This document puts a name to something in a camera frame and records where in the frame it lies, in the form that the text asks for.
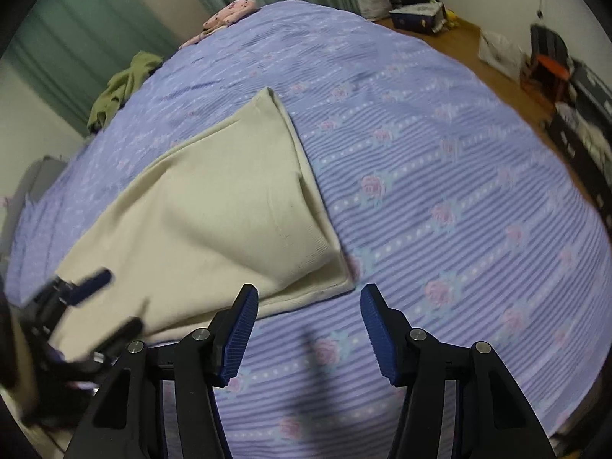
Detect pink floral cloth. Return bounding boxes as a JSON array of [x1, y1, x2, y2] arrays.
[[179, 0, 262, 50]]

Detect purple floral bed sheet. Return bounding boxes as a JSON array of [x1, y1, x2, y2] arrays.
[[0, 0, 607, 459]]

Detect dark blue box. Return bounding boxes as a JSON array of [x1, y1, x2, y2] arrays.
[[389, 2, 448, 35]]

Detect black chair with orange seat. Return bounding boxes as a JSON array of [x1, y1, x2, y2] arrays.
[[522, 24, 575, 99]]

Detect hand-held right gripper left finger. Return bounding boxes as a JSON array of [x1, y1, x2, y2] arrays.
[[64, 283, 259, 459]]

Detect black shelf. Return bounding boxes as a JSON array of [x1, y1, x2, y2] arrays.
[[544, 60, 612, 194]]

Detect white plastic bag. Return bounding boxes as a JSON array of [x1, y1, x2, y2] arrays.
[[479, 29, 525, 80]]

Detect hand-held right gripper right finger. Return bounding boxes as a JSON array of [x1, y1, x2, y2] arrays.
[[360, 283, 558, 459]]

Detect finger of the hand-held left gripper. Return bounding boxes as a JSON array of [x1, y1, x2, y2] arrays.
[[91, 317, 144, 361], [60, 269, 114, 306]]

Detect olive green cloth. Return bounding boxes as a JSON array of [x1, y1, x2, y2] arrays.
[[87, 52, 164, 133]]

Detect cream pants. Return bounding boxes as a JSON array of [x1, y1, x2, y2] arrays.
[[48, 87, 357, 360]]

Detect green curtain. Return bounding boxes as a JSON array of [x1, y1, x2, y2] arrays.
[[0, 0, 383, 131]]

